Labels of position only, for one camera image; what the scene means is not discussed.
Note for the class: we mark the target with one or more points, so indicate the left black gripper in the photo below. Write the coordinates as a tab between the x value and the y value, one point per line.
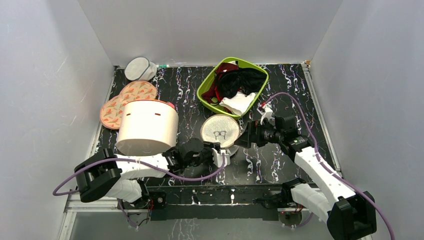
209	146

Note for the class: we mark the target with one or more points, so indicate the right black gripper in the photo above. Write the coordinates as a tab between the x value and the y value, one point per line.
250	135

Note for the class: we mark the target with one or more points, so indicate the beige mesh cylindrical laundry bag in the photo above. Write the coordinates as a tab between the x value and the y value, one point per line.
222	129

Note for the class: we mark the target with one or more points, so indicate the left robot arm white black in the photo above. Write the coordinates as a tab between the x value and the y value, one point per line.
106	174

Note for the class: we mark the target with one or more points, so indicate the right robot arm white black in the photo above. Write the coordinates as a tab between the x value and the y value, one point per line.
347	214

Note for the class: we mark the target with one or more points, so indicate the black lace bra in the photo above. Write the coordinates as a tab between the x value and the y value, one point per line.
244	80

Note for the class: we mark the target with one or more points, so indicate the floral peach bra wash bag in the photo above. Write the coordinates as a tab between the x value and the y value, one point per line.
111	112

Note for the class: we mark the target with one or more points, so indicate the white grey-trimmed mesh bag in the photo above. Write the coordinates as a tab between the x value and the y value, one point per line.
140	69

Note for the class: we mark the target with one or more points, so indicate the white folded garment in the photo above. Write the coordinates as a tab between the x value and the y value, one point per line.
239	104

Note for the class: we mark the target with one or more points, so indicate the dark red garment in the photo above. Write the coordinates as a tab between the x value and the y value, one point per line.
212	96

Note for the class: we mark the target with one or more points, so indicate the green plastic basket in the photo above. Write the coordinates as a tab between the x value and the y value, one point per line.
207	82

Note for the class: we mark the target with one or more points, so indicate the pink small case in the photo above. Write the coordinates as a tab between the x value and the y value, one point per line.
171	105

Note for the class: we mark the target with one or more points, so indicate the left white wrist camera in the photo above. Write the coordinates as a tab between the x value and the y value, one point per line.
221	158

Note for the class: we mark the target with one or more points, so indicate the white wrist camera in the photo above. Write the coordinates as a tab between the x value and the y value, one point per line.
221	158
266	112

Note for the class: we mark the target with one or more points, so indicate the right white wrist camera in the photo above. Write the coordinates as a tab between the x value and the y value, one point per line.
266	112

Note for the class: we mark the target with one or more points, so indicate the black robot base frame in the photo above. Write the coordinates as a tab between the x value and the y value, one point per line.
265	201

